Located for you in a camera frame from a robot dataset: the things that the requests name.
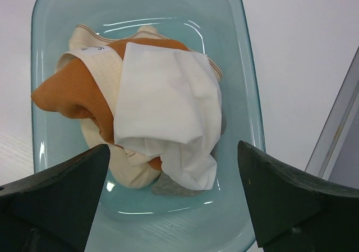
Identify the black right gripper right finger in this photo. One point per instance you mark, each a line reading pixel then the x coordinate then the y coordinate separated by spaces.
pixel 292 210

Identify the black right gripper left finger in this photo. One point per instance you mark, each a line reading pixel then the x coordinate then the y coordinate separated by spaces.
pixel 54 209

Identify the beige underwear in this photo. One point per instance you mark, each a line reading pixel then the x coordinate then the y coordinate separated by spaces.
pixel 130 169

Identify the brown underwear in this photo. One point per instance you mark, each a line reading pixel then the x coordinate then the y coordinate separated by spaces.
pixel 73 92

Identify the white underwear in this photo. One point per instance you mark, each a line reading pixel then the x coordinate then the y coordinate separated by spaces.
pixel 169 106

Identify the blue plastic tub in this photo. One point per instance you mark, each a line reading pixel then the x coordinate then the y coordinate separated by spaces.
pixel 137 220

